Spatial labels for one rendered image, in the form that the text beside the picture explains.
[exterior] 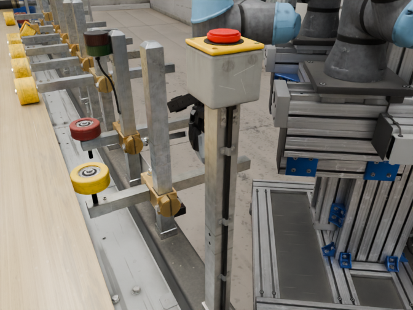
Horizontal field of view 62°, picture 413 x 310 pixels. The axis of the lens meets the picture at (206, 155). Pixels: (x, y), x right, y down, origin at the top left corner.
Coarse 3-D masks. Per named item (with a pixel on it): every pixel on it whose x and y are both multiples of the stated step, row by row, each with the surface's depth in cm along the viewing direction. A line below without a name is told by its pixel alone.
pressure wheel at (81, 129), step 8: (80, 120) 96; (88, 120) 96; (96, 120) 96; (72, 128) 91; (80, 128) 91; (88, 128) 91; (96, 128) 93; (72, 136) 93; (80, 136) 92; (88, 136) 92; (96, 136) 94; (88, 152) 98
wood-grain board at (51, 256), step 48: (0, 48) 169; (0, 96) 113; (0, 144) 85; (48, 144) 85; (0, 192) 68; (48, 192) 68; (0, 240) 57; (48, 240) 57; (0, 288) 49; (48, 288) 49; (96, 288) 49
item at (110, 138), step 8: (168, 120) 107; (176, 120) 107; (184, 120) 107; (136, 128) 102; (144, 128) 102; (168, 128) 106; (176, 128) 107; (104, 136) 97; (112, 136) 98; (144, 136) 103; (88, 144) 96; (96, 144) 97; (104, 144) 98; (112, 144) 99
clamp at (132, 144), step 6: (114, 126) 101; (120, 132) 97; (138, 132) 97; (120, 138) 97; (126, 138) 95; (132, 138) 94; (138, 138) 95; (120, 144) 99; (126, 144) 94; (132, 144) 94; (138, 144) 95; (126, 150) 95; (132, 150) 95; (138, 150) 96
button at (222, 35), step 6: (210, 30) 41; (216, 30) 41; (222, 30) 41; (228, 30) 41; (234, 30) 41; (210, 36) 39; (216, 36) 39; (222, 36) 39; (228, 36) 39; (234, 36) 39; (240, 36) 40; (216, 42) 39; (222, 42) 39; (228, 42) 39
